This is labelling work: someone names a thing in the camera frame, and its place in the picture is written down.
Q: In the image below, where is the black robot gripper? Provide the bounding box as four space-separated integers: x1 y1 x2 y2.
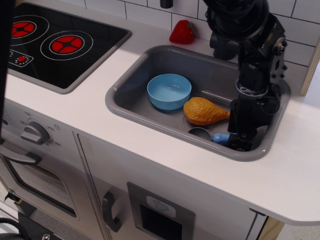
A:
226 86 281 152

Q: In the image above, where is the grey spoon with blue handle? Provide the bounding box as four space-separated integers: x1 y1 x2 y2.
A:
188 127 237 146

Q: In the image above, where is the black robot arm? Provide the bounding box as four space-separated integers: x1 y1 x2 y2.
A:
205 0 287 152

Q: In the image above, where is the grey plastic sink basin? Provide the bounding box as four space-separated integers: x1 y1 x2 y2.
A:
105 45 291 162

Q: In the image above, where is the light blue plastic bowl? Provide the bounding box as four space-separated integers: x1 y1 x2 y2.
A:
146 73 192 111

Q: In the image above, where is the orange toy chicken drumstick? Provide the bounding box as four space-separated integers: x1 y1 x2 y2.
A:
183 97 231 126

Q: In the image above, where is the dark grey toy faucet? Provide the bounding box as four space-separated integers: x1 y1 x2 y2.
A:
209 32 240 61

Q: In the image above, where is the white cabinet door with dispenser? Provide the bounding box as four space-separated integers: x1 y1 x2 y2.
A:
78 134 267 240

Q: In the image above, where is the red toy strawberry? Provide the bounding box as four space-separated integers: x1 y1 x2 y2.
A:
169 20 196 45

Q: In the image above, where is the toy oven door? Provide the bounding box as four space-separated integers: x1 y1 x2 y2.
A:
0 141 104 240

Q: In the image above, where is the grey oven dial knob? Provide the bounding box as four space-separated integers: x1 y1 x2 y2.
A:
20 121 51 145

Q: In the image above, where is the black toy stove top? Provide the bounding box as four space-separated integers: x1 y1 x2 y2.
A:
8 3 132 95

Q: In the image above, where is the grey cabinet door handle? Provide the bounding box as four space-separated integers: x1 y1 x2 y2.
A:
102 191 122 233

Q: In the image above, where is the grey oven door handle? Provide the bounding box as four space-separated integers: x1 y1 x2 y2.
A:
0 142 42 166

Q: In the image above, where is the black cable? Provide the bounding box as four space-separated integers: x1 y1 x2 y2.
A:
0 216 28 240

